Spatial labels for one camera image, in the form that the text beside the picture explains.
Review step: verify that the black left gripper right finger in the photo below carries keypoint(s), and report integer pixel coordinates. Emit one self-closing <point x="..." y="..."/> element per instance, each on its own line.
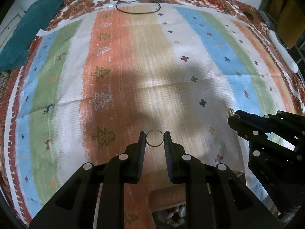
<point x="215" y="196"/>

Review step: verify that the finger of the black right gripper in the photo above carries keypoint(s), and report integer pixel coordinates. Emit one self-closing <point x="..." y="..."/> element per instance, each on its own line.
<point x="286" y="125"/>
<point x="252" y="128"/>

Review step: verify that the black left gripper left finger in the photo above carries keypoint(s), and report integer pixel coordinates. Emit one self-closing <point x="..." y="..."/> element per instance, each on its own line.
<point x="93" y="197"/>

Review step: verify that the brown cardboard jewelry box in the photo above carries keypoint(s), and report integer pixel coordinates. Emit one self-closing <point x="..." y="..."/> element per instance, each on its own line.
<point x="165" y="198"/>

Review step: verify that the striped colourful bed cover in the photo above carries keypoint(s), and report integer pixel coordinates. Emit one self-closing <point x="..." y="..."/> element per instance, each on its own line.
<point x="105" y="70"/>

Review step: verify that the teal towel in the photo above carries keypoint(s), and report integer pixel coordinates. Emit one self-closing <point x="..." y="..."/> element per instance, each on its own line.
<point x="15" y="52"/>

